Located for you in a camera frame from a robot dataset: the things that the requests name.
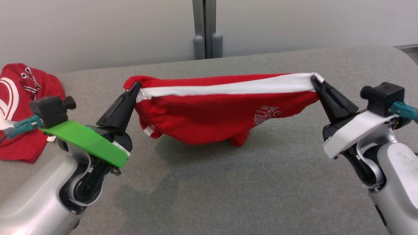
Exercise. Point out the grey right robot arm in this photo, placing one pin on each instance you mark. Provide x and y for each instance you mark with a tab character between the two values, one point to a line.
398	169

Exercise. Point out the red garment with white band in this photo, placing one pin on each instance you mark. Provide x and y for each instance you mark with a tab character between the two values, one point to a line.
212	111

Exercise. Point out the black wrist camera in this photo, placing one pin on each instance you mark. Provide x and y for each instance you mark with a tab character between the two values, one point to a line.
49	109
383	98

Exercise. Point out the grey double frame post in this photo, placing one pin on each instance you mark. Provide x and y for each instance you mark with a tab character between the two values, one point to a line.
207	26

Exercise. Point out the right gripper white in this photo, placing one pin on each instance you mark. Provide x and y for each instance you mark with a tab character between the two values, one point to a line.
352	130

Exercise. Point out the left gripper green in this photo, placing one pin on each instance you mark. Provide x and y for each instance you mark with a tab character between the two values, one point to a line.
88	140

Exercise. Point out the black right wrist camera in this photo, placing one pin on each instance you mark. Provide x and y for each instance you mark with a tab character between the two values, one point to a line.
383	98

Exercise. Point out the red Bulls jersey white trim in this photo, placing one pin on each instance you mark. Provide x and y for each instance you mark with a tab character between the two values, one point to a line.
26	81

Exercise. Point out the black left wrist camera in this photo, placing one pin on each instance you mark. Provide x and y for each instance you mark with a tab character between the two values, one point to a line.
49	109

